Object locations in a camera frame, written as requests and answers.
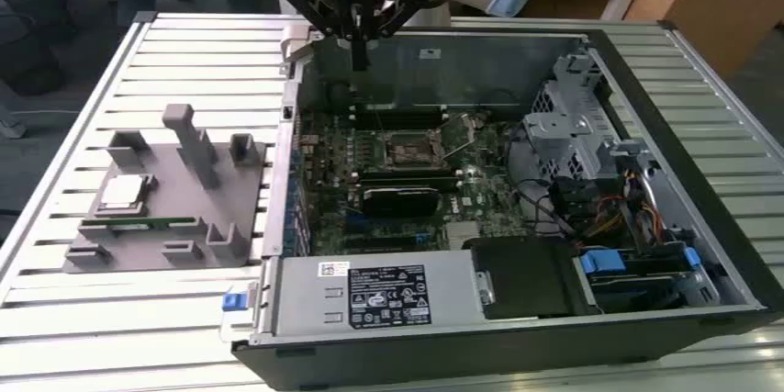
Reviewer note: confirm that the silver CPU chip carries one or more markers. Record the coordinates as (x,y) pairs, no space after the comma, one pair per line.
(124,192)

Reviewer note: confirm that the CPU socket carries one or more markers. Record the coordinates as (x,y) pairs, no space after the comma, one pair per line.
(410,151)

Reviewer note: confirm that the black RAM slot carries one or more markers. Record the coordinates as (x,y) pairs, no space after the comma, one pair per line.
(404,187)
(392,114)
(404,177)
(392,125)
(404,182)
(404,172)
(392,108)
(392,119)

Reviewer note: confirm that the round coin battery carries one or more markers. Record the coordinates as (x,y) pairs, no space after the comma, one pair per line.
(480,120)

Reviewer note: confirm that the green motherboard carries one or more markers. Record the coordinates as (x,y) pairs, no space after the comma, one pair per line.
(484,171)

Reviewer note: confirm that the black graphics card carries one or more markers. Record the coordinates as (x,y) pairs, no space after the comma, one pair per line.
(397,201)

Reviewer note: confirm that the black office chair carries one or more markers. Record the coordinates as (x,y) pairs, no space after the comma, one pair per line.
(36,43)

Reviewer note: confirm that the grey parts rack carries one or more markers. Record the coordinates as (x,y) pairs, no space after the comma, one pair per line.
(238,208)

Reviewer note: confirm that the silver finned heatsink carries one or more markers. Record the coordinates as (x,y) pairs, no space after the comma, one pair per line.
(462,233)

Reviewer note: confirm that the black expansion slot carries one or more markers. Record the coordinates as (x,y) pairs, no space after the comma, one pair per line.
(380,242)

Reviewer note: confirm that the green RAM stick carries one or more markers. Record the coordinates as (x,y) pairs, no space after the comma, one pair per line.
(158,223)

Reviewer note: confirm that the black plastic shroud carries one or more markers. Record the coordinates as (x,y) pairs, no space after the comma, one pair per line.
(526,277)

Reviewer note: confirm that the silver power supply unit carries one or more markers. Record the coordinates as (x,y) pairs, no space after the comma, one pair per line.
(305,295)

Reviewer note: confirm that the blue disk carrier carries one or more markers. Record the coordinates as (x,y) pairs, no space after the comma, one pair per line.
(600,263)

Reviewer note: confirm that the blue case latch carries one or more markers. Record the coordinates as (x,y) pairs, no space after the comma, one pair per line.
(234,302)

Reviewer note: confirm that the blue plastic tab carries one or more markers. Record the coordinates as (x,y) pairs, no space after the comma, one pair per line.
(690,258)

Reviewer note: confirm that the black PC case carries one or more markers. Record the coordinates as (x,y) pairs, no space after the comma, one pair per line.
(428,364)

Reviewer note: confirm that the silver disk bay cage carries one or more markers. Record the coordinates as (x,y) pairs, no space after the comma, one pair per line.
(704,286)

